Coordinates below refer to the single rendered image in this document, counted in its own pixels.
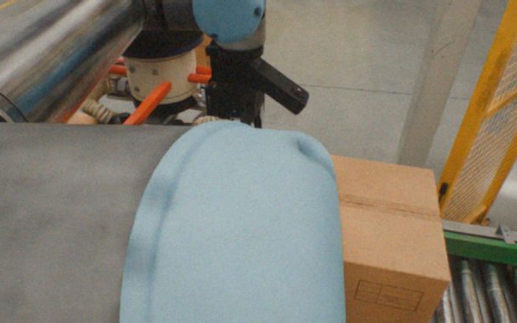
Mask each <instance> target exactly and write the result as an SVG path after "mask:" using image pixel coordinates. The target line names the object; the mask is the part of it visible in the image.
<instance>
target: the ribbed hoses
mask: <svg viewBox="0 0 517 323"><path fill-rule="evenodd" d="M109 76H114V77H120V78H123V77H125V78H128V77H127V75H126V74H118V73H106V74H105V75H104V77H103V80H101V81H100V83H99V84H98V85H97V87H96V88H95V89H94V90H93V92H92V93H91V94H90V96H88V98H86V100H85V101H84V102H83V104H82V105H81V106H80V108H81V109H82V110H83V112H84V113H85V114H86V115H89V116H91V117H93V118H96V120H98V121H101V123H102V124H105V125H106V124H107V123H108V122H109V121H110V120H111V118H112V117H113V116H114V114H115V113H113V112H112V110H109V109H107V106H103V103H100V102H99V101H98V100H99V99H100V98H101V97H103V96H104V95H106V94H108V93H109V94H111V93H112V92H113V93H114V89H113V91H112V90H111V86H112V85H111V86H110V83H109ZM212 120H227V119H221V118H218V117H216V116H210V115H209V116H207V115H206V116H204V117H200V118H199V119H198V120H195V122H194V123H193V124H192V125H191V126H200V125H202V124H203V123H208V122H210V121H212Z"/></svg>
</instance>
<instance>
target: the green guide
mask: <svg viewBox="0 0 517 323"><path fill-rule="evenodd" d="M495 234H497V235H503V237H504V240H505V241H500V240H494V239H488V238H479V237H474V236H468V235H463V234H458V233H453V232H444V241H445V247H446V252H447V254H450V255H458V256H464V257H469V258H473V259H479V260H484V261H493V262H498V263H502V264H508V265H514V266H517V244H516V243H515V242H514V239H513V236H512V233H511V231H510V229H509V226H501V225H500V226H499V227H498V228H497V230H496V232H495Z"/></svg>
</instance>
